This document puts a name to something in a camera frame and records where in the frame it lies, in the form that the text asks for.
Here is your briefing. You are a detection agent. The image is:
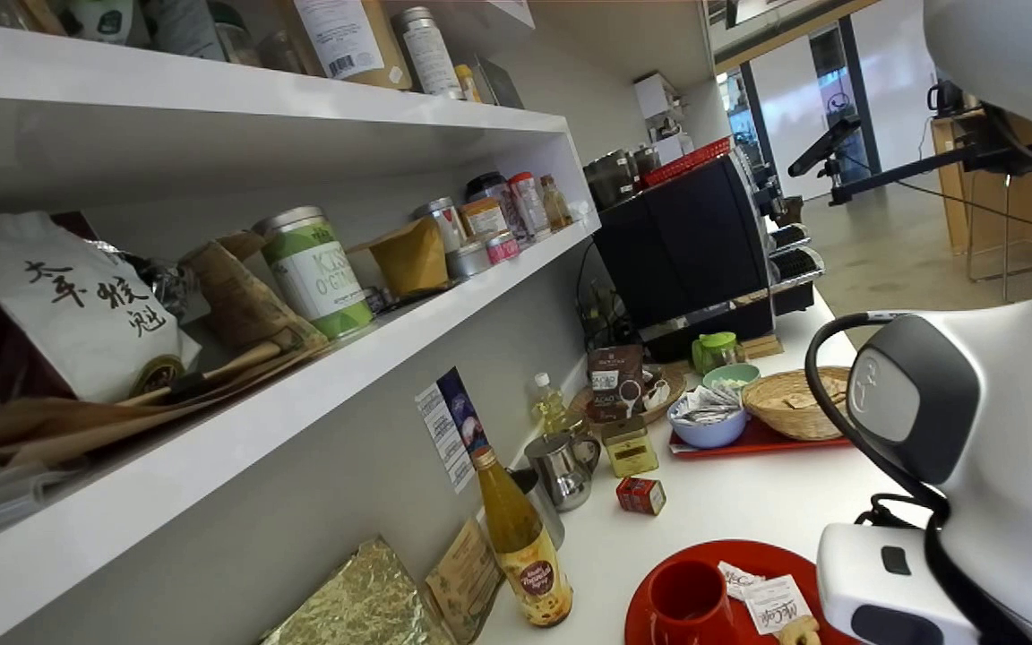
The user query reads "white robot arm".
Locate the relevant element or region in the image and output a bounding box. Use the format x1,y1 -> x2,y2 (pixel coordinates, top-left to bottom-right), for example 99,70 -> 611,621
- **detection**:
817,0 -> 1032,645

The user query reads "gold foil packet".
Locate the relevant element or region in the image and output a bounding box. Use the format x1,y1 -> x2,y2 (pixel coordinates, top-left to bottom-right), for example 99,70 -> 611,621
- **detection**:
263,537 -> 455,645

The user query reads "yellow oil bottle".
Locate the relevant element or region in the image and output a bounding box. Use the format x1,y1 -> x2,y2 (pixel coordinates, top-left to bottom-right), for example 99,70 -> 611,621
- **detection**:
527,371 -> 571,435

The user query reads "red lid jar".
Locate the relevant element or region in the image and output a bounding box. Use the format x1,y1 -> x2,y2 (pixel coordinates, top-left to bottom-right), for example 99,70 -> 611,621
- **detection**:
509,173 -> 550,239

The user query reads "brown paper bag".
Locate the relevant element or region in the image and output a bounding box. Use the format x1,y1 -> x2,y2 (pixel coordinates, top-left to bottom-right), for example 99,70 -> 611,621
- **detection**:
371,220 -> 446,302

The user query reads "black coffee machine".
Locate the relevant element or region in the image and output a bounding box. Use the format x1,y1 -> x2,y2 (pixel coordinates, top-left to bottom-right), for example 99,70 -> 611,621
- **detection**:
595,152 -> 822,362

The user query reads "blue white bowl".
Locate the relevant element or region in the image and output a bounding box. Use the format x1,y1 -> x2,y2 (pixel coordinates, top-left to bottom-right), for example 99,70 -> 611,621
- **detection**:
665,387 -> 750,449

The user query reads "small red can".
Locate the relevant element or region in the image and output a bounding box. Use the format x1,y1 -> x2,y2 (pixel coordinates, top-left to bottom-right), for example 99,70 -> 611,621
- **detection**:
617,475 -> 665,516

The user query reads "green white tea tin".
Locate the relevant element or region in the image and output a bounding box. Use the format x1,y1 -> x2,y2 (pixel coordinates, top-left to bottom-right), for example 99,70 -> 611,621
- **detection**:
259,203 -> 371,339

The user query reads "amber glass bottle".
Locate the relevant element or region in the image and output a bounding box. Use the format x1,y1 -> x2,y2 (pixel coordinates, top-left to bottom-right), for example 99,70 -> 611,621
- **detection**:
474,451 -> 574,626

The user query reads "woven basket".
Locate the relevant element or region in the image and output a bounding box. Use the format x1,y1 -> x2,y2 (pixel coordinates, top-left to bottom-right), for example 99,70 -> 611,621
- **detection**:
740,371 -> 837,445

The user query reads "red cup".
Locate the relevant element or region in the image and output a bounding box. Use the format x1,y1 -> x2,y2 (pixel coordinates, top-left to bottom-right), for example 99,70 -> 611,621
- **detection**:
648,558 -> 728,645

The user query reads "red round tray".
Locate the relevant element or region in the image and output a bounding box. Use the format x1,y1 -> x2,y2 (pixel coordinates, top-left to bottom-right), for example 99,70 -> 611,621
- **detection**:
622,537 -> 855,645

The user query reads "white bag chinese writing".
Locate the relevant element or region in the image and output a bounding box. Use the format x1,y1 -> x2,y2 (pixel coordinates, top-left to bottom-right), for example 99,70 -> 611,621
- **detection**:
0,211 -> 202,401

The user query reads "white wall shelf unit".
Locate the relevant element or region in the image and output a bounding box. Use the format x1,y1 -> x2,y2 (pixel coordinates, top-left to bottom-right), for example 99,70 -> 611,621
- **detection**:
0,0 -> 605,645

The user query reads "black camera tripod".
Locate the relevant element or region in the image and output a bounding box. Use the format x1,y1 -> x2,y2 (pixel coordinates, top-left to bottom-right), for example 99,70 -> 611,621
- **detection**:
785,81 -> 1032,209

